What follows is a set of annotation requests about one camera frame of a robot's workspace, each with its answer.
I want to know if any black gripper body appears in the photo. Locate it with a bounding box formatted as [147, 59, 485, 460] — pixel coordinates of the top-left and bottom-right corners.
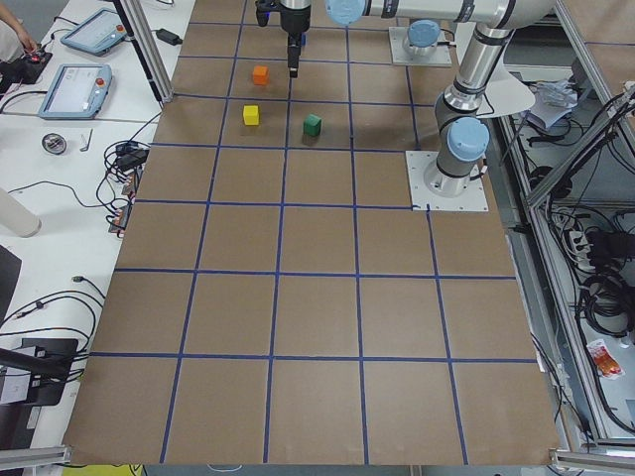
[280, 4, 312, 55]

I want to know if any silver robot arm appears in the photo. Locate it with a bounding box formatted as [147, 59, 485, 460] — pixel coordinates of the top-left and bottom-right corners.
[404, 19, 442, 57]
[324, 1, 555, 181]

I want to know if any orange wooden block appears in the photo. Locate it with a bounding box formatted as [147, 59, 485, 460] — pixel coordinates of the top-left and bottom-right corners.
[252, 64, 270, 86]

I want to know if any yellow wooden block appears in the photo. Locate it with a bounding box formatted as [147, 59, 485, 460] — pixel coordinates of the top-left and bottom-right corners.
[242, 104, 260, 126]

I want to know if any green wooden block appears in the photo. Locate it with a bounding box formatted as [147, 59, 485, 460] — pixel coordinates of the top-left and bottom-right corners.
[303, 113, 322, 137]

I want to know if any black power adapter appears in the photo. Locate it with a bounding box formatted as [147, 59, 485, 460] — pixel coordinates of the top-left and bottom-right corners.
[155, 29, 183, 46]

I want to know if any black power brick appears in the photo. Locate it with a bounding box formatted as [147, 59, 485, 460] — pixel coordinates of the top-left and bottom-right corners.
[115, 141, 150, 172]

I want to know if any blue teach pendant far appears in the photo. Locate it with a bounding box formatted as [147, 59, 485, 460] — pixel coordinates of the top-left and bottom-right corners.
[61, 8, 127, 57]

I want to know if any blue teach pendant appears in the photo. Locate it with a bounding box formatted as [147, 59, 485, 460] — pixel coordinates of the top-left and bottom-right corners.
[61, 8, 127, 57]
[38, 63, 113, 120]

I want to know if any blue teach pendant near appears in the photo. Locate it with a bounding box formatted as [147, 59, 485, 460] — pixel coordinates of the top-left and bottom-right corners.
[38, 63, 113, 120]

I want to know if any hex key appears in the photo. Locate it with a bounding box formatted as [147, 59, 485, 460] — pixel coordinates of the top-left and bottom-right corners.
[79, 129, 93, 153]

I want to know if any white power strip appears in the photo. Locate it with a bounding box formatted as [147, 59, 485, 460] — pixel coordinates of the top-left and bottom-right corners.
[565, 229, 595, 273]

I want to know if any red snack packet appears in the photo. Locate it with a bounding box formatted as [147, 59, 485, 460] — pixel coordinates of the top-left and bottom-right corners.
[586, 339, 624, 379]

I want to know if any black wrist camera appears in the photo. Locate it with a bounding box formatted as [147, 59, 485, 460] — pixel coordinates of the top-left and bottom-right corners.
[255, 0, 279, 27]

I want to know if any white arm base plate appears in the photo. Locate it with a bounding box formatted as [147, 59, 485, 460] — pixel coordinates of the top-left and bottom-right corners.
[405, 151, 489, 212]
[388, 27, 452, 67]

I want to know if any aluminium frame post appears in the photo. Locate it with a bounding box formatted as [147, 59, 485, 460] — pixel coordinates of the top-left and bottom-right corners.
[112, 0, 174, 104]

